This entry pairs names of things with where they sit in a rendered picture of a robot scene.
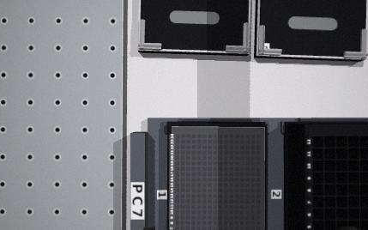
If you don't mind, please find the grey perforated base plate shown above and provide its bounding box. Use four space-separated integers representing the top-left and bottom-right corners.
0 0 123 230

